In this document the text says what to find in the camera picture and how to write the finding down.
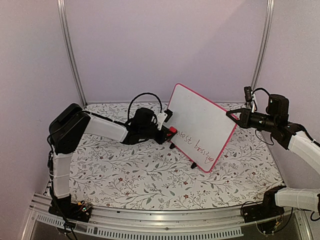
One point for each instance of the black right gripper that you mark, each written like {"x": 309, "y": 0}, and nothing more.
{"x": 244, "y": 117}

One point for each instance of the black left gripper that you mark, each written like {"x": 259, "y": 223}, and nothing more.
{"x": 165, "y": 132}

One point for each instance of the red whiteboard eraser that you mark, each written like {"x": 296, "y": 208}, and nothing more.
{"x": 173, "y": 130}

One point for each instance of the pink framed whiteboard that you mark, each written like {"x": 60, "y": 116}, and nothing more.
{"x": 203, "y": 128}

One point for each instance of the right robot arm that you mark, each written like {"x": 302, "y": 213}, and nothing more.
{"x": 291, "y": 136}

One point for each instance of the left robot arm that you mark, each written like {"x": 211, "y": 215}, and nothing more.
{"x": 66, "y": 131}

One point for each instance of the black whiteboard stand foot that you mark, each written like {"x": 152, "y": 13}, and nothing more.
{"x": 172, "y": 146}

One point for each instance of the floral patterned table mat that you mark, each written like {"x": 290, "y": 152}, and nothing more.
{"x": 149, "y": 176}

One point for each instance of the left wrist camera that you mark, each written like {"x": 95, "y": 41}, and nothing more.
{"x": 163, "y": 117}

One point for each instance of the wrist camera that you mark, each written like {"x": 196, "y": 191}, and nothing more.
{"x": 163, "y": 117}
{"x": 250, "y": 99}

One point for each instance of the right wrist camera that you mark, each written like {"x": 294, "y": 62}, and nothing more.
{"x": 250, "y": 99}

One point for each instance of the right aluminium frame post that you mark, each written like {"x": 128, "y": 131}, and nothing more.
{"x": 270, "y": 4}

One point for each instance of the aluminium frame post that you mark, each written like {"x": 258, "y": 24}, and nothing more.
{"x": 270, "y": 4}
{"x": 61, "y": 6}

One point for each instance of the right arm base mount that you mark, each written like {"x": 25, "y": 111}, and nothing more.
{"x": 260, "y": 211}

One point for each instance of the front aluminium rail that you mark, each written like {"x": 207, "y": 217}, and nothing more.
{"x": 127, "y": 224}

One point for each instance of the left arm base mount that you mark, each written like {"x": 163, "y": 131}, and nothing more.
{"x": 72, "y": 211}

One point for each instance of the left aluminium frame post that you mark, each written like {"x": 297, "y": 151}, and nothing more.
{"x": 61, "y": 6}

